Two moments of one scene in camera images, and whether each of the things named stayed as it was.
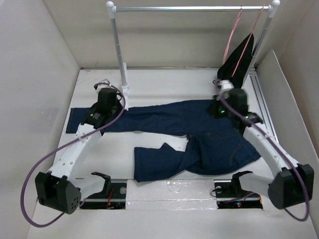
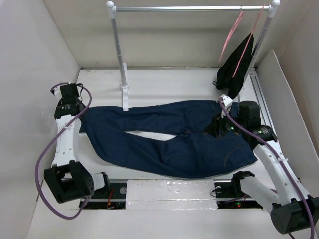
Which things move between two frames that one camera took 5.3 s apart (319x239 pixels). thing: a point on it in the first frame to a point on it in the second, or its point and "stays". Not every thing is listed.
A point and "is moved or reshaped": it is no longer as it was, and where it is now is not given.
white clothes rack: (124, 86) stays
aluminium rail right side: (267, 117) stays
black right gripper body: (219, 110) to (225, 125)
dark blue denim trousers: (215, 143) is moved or reshaped
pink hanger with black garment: (263, 7) stays
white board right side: (283, 117) stays
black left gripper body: (115, 109) to (79, 102)
